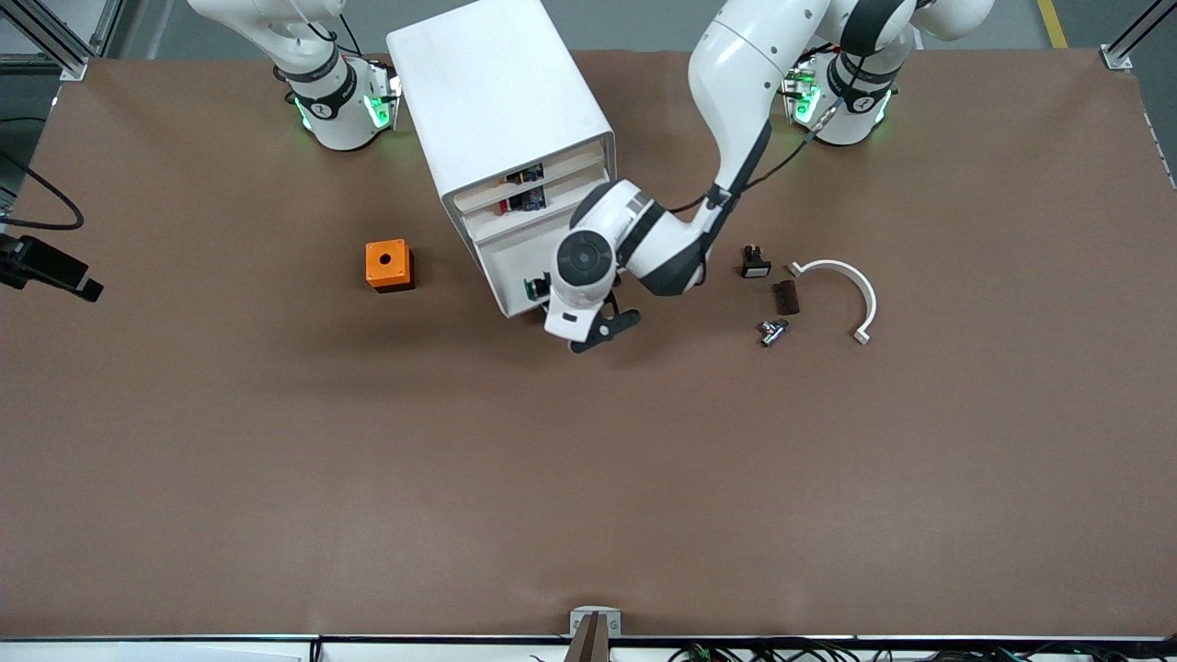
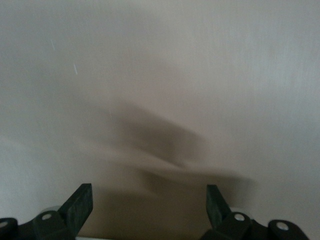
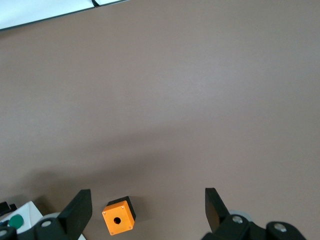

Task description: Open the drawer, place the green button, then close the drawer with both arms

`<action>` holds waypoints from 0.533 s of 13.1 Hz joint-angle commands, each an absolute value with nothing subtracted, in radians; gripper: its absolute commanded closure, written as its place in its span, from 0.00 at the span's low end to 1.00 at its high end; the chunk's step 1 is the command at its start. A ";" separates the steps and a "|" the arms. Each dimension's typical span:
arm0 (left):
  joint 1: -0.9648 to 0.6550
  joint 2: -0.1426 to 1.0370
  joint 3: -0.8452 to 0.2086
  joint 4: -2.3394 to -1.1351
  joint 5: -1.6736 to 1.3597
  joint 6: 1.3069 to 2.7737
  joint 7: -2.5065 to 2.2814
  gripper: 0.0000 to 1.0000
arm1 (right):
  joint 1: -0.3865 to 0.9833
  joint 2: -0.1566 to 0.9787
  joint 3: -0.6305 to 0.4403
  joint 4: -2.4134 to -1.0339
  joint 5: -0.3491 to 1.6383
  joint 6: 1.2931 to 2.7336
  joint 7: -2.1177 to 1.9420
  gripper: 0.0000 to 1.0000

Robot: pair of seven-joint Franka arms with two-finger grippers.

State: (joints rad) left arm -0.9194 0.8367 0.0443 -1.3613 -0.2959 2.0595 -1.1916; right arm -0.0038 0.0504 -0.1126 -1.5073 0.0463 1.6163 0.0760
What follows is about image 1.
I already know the black right base cable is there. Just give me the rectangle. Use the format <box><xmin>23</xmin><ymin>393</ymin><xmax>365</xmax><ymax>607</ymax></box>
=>
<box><xmin>308</xmin><ymin>9</ymin><xmax>364</xmax><ymax>58</ymax></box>

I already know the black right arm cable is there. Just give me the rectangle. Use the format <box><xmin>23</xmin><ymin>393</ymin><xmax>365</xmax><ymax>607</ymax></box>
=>
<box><xmin>0</xmin><ymin>152</ymin><xmax>86</xmax><ymax>231</ymax></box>

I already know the aluminium frame profile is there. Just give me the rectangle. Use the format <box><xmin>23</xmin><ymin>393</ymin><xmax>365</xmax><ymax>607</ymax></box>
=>
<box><xmin>1099</xmin><ymin>0</ymin><xmax>1164</xmax><ymax>71</ymax></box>
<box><xmin>18</xmin><ymin>0</ymin><xmax>122</xmax><ymax>82</ymax></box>

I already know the white drawer with red button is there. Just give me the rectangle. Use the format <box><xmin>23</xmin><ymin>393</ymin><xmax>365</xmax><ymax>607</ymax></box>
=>
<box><xmin>463</xmin><ymin>175</ymin><xmax>614</xmax><ymax>247</ymax></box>

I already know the orange button box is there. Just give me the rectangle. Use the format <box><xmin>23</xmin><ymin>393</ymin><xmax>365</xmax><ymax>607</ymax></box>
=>
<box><xmin>365</xmin><ymin>239</ymin><xmax>416</xmax><ymax>293</ymax></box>

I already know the white drawer with black part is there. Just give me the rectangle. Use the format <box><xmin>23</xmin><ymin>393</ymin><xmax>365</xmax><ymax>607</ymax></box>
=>
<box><xmin>452</xmin><ymin>138</ymin><xmax>610</xmax><ymax>214</ymax></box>

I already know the white drawer cabinet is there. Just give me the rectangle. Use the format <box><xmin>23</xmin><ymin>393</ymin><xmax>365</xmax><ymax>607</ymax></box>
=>
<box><xmin>386</xmin><ymin>0</ymin><xmax>619</xmax><ymax>275</ymax></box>

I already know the brown camera post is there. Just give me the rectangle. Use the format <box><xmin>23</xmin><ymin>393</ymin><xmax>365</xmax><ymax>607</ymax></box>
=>
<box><xmin>565</xmin><ymin>613</ymin><xmax>609</xmax><ymax>662</ymax></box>

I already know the black cable bundle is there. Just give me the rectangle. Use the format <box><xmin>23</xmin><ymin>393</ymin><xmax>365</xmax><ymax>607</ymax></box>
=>
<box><xmin>671</xmin><ymin>639</ymin><xmax>1177</xmax><ymax>662</ymax></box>

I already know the white curved bracket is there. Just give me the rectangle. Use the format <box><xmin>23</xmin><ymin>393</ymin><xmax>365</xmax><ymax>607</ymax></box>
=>
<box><xmin>788</xmin><ymin>259</ymin><xmax>878</xmax><ymax>346</ymax></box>

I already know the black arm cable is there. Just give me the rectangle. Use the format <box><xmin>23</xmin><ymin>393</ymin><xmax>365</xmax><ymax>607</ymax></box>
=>
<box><xmin>667</xmin><ymin>99</ymin><xmax>842</xmax><ymax>214</ymax></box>
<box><xmin>0</xmin><ymin>152</ymin><xmax>86</xmax><ymax>231</ymax></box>

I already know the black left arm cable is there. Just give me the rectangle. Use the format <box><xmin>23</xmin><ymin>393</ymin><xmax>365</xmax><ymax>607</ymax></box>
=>
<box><xmin>667</xmin><ymin>99</ymin><xmax>842</xmax><ymax>214</ymax></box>

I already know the large white drawer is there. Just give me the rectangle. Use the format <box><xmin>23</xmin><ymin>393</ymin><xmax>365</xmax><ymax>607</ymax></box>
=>
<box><xmin>478</xmin><ymin>198</ymin><xmax>619</xmax><ymax>320</ymax></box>

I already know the red blue button part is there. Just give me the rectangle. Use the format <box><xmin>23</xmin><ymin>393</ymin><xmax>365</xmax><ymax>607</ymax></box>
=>
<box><xmin>499</xmin><ymin>187</ymin><xmax>548</xmax><ymax>219</ymax></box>

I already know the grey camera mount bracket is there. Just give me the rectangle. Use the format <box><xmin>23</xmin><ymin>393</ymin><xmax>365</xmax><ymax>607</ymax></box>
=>
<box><xmin>569</xmin><ymin>606</ymin><xmax>623</xmax><ymax>638</ymax></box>

